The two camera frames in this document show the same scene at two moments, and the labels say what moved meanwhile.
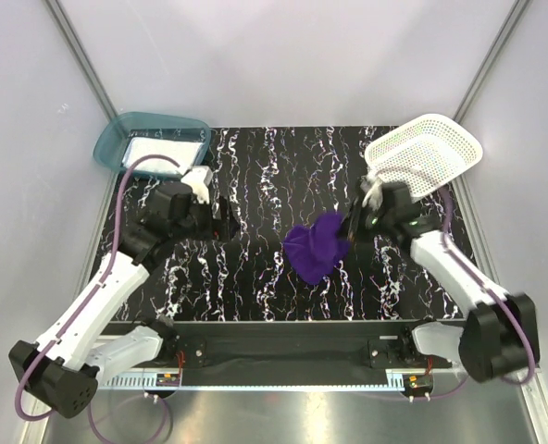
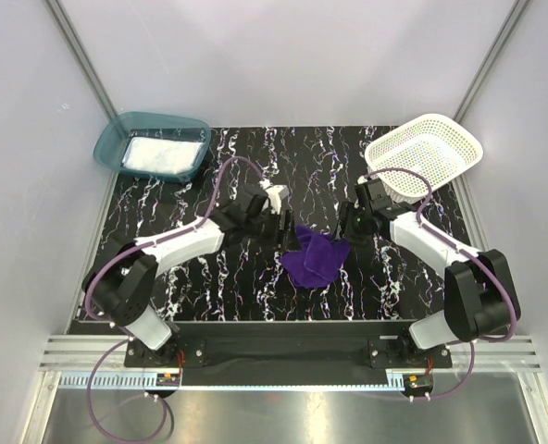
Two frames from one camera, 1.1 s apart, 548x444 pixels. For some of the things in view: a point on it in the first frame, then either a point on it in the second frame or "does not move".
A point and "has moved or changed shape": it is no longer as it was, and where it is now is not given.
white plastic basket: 430,153 does not move
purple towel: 315,250 has moved or changed shape
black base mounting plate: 296,347 does not move
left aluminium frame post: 79,59 does not move
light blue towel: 183,152 does not move
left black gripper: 223,228 → 286,240
